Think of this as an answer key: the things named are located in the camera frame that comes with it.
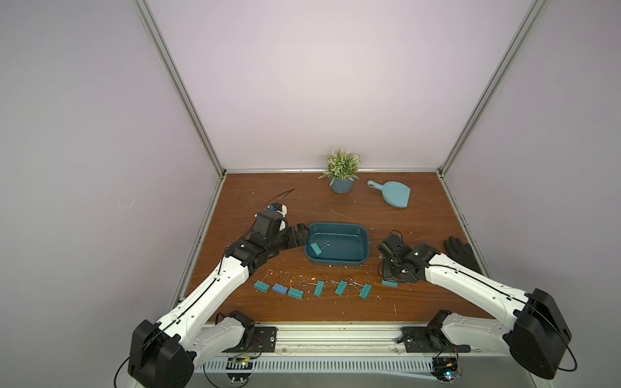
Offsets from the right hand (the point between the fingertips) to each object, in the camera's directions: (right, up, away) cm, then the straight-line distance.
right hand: (389, 269), depth 82 cm
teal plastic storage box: (-12, +5, +14) cm, 19 cm away
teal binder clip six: (+1, -4, -3) cm, 5 cm away
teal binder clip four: (-8, -7, 0) cm, 11 cm away
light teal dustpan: (+11, +26, +30) cm, 41 cm away
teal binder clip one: (-33, -9, 0) cm, 34 cm away
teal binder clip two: (-24, -7, +1) cm, 25 cm away
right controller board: (+12, -25, -13) cm, 31 cm away
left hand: (-29, +13, -3) cm, 33 cm away
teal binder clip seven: (-25, +4, +11) cm, 28 cm away
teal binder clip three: (-17, -7, +1) cm, 18 cm away
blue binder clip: (-38, -7, +2) cm, 39 cm away
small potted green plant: (-15, +36, +18) cm, 43 cm away
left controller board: (-49, -26, -10) cm, 56 cm away
